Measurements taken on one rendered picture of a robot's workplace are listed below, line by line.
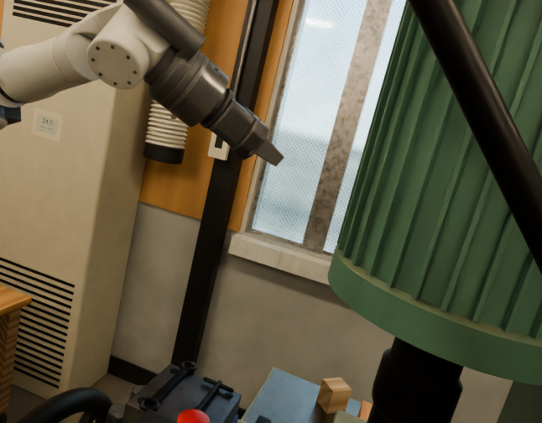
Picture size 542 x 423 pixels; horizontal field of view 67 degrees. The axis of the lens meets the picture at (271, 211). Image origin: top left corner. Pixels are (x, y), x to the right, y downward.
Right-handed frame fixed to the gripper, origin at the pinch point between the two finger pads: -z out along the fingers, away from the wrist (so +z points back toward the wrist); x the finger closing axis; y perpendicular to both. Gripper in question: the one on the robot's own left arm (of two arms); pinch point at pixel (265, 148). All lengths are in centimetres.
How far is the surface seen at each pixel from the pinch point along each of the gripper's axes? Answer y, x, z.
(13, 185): -82, -109, 26
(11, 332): -111, -70, -1
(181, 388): -24.4, 24.7, -1.0
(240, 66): 10, -98, -11
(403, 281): 2.4, 41.1, 4.7
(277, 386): -27.4, 13.0, -23.4
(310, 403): -24.8, 16.9, -27.1
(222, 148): -17, -92, -24
